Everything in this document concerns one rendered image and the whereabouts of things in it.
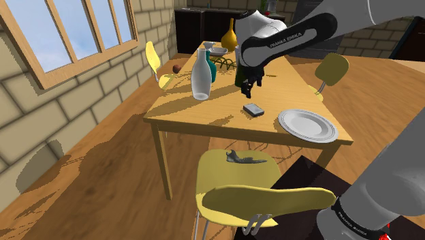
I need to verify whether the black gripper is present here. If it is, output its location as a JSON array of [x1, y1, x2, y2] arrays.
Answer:
[[241, 65, 266, 100]]

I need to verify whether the dark green bottle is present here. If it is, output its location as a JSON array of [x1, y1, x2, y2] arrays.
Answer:
[[234, 46, 249, 88]]

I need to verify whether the grey phone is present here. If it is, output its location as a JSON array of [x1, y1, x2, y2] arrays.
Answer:
[[242, 102, 266, 118]]

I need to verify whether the teal vase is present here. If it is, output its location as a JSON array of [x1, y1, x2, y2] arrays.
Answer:
[[205, 49, 218, 84]]

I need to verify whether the wooden table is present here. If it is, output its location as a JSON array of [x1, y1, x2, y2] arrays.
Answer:
[[143, 40, 353, 201]]

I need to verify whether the grey bowl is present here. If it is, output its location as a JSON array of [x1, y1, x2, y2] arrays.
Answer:
[[208, 46, 230, 57]]

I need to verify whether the yellow round vase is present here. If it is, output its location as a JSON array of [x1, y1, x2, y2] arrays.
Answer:
[[220, 18, 239, 53]]

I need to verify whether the pale grey glass vase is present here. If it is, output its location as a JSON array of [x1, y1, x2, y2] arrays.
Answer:
[[191, 48, 213, 101]]

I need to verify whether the white plate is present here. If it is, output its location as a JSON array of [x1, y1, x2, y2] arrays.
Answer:
[[277, 108, 339, 145]]

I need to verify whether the grey jawbone figure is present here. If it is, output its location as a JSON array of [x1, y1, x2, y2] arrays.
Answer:
[[225, 149, 268, 165]]

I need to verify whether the dark cabinet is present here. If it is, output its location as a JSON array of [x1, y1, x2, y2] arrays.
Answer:
[[174, 6, 287, 56]]

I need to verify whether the yellow chair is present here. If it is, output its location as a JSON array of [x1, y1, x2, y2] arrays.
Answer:
[[193, 148, 338, 240], [306, 52, 351, 102], [144, 40, 178, 91]]

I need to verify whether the dark wire rack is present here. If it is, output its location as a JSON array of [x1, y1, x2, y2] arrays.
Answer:
[[209, 55, 238, 70]]

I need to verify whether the wooden frame window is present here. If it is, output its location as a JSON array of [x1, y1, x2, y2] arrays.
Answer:
[[0, 0, 140, 91]]

